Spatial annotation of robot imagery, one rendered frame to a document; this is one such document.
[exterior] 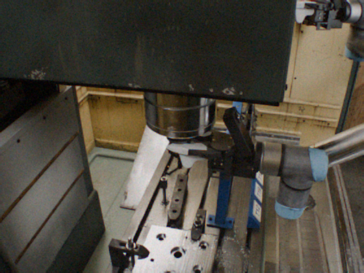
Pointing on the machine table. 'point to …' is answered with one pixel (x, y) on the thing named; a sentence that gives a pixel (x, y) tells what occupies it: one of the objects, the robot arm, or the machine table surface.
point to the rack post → (220, 220)
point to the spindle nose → (179, 115)
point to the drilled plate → (167, 253)
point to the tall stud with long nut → (164, 189)
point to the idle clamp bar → (174, 218)
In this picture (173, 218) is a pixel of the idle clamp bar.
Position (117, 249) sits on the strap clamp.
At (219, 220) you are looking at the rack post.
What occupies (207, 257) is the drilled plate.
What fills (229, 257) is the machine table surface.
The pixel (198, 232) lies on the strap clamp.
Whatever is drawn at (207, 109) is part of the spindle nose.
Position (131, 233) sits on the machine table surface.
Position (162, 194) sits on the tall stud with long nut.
